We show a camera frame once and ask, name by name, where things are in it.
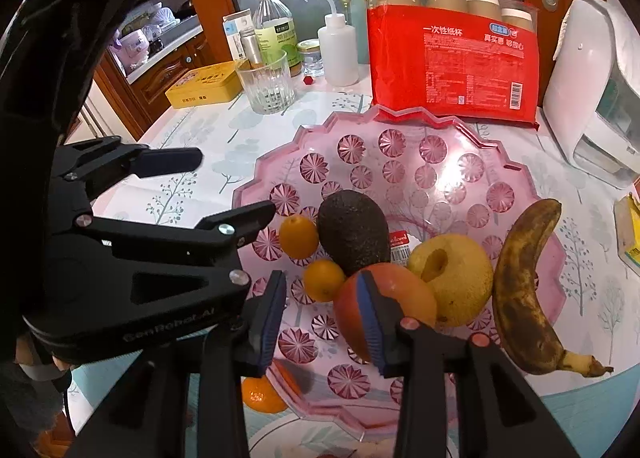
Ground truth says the small orange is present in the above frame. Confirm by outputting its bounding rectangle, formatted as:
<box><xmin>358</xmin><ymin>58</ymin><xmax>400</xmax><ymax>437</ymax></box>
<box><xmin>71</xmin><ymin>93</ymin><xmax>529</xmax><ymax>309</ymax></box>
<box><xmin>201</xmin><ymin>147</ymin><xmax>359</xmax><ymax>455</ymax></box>
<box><xmin>278</xmin><ymin>215</ymin><xmax>320</xmax><ymax>260</ymax></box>
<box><xmin>241</xmin><ymin>374</ymin><xmax>291</xmax><ymax>414</ymax></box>
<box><xmin>303</xmin><ymin>259</ymin><xmax>347</xmax><ymax>303</ymax></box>

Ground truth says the white squeeze bottle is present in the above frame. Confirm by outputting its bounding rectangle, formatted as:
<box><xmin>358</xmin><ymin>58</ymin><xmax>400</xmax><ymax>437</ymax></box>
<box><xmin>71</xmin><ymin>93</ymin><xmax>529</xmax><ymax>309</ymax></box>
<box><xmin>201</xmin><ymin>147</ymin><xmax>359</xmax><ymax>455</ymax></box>
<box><xmin>282</xmin><ymin>0</ymin><xmax>359</xmax><ymax>87</ymax></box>

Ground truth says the white blue carton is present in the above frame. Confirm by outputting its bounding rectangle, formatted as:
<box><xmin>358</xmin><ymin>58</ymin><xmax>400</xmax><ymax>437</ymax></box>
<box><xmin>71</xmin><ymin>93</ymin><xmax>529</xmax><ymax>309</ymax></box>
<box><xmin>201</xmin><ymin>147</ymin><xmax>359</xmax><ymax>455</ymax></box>
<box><xmin>222</xmin><ymin>9</ymin><xmax>253</xmax><ymax>61</ymax></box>

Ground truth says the yellow white cardboard box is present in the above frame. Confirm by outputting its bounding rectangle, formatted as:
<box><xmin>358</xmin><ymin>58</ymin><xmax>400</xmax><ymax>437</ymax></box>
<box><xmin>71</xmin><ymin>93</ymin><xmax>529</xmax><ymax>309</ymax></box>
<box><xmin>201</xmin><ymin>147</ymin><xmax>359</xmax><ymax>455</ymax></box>
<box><xmin>614</xmin><ymin>178</ymin><xmax>640</xmax><ymax>279</ymax></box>

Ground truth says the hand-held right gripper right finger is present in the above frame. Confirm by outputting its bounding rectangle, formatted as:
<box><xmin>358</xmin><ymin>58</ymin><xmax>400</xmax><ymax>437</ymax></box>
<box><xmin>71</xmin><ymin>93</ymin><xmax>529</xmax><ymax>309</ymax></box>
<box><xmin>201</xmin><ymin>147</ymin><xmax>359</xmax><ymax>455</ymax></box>
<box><xmin>356</xmin><ymin>269</ymin><xmax>583</xmax><ymax>458</ymax></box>

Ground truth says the small glass jar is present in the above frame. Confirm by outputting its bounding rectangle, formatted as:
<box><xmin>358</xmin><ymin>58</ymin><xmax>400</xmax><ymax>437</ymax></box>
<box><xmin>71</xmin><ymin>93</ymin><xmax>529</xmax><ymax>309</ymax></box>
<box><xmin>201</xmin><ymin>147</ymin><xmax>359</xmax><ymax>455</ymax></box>
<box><xmin>296</xmin><ymin>39</ymin><xmax>326</xmax><ymax>78</ymax></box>

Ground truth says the dark green avocado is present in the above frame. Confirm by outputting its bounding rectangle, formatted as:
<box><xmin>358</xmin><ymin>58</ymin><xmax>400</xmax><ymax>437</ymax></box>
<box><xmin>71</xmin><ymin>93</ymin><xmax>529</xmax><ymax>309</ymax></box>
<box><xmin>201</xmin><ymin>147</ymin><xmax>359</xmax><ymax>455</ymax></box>
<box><xmin>317</xmin><ymin>189</ymin><xmax>392</xmax><ymax>278</ymax></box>

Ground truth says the pink plastic fruit bowl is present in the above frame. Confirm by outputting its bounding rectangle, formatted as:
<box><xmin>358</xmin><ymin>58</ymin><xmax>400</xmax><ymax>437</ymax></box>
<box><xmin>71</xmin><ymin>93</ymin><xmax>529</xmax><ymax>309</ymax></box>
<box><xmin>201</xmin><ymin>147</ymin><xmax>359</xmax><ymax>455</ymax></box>
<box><xmin>232</xmin><ymin>105</ymin><xmax>568</xmax><ymax>444</ymax></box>

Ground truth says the red yellow apple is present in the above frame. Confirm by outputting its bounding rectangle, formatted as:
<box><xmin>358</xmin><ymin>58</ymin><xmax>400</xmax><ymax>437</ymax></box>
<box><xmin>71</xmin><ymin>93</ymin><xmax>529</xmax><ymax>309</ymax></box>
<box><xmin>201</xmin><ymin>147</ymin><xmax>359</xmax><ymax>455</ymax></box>
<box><xmin>333</xmin><ymin>262</ymin><xmax>438</xmax><ymax>364</ymax></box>

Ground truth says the clear glass tumbler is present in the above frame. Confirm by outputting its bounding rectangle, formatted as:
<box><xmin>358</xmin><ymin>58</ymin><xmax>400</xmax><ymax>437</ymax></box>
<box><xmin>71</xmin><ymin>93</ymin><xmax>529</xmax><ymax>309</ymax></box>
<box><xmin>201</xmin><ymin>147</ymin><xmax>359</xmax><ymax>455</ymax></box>
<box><xmin>235</xmin><ymin>50</ymin><xmax>297</xmax><ymax>115</ymax></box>

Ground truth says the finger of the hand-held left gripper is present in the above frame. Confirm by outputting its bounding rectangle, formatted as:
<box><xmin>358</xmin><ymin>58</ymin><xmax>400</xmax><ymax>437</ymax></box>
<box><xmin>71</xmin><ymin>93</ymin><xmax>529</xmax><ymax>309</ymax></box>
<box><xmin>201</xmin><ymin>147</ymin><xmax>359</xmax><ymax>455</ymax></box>
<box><xmin>54</xmin><ymin>135</ymin><xmax>204</xmax><ymax>213</ymax></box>
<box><xmin>74</xmin><ymin>200</ymin><xmax>278</xmax><ymax>319</ymax></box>

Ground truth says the clear bottle green label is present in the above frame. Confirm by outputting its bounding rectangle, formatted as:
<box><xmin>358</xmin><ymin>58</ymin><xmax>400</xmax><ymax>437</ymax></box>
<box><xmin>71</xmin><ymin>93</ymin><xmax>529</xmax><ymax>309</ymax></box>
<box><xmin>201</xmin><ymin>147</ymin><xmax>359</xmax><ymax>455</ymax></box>
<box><xmin>252</xmin><ymin>0</ymin><xmax>293</xmax><ymax>79</ymax></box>

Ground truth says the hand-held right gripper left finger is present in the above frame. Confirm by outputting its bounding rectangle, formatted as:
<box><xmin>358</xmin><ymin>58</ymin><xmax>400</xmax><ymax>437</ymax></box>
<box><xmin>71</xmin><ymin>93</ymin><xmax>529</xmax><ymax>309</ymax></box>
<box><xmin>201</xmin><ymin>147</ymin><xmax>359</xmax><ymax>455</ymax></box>
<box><xmin>65</xmin><ymin>269</ymin><xmax>288</xmax><ymax>458</ymax></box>

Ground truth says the small metal can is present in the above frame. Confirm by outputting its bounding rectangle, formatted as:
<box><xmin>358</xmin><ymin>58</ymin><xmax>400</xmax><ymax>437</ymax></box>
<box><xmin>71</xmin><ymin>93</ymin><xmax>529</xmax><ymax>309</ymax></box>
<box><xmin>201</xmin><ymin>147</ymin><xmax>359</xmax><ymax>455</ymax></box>
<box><xmin>239</xmin><ymin>28</ymin><xmax>264</xmax><ymax>70</ymax></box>

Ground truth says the white countertop appliance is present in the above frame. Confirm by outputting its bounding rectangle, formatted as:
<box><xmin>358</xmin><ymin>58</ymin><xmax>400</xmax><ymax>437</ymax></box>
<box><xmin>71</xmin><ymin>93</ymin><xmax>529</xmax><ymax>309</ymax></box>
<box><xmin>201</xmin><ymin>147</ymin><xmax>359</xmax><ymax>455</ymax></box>
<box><xmin>542</xmin><ymin>0</ymin><xmax>640</xmax><ymax>190</ymax></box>

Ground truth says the red paper cup package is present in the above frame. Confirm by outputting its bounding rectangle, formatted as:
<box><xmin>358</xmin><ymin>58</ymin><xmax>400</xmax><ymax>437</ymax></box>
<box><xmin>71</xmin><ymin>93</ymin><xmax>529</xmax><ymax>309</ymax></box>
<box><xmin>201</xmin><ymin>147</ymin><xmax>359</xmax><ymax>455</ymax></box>
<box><xmin>366</xmin><ymin>0</ymin><xmax>542</xmax><ymax>131</ymax></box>

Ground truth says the overripe brown banana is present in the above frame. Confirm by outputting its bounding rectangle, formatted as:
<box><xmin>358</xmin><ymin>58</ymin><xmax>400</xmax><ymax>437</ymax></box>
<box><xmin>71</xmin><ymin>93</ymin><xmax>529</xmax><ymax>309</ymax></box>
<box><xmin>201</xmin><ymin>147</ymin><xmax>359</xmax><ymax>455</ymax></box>
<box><xmin>492</xmin><ymin>198</ymin><xmax>615</xmax><ymax>379</ymax></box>

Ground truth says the yellow pear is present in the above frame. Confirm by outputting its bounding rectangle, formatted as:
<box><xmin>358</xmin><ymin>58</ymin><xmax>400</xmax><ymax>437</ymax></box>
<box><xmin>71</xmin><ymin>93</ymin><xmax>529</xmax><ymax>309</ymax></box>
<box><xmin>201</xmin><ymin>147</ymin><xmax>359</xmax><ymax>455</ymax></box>
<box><xmin>406</xmin><ymin>234</ymin><xmax>495</xmax><ymax>328</ymax></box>

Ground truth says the yellow tin box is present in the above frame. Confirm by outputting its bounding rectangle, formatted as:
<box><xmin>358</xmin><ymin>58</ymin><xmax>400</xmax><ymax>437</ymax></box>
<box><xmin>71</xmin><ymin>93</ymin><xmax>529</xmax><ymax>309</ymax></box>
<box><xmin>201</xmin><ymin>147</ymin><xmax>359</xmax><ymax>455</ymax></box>
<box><xmin>165</xmin><ymin>60</ymin><xmax>243</xmax><ymax>110</ymax></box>

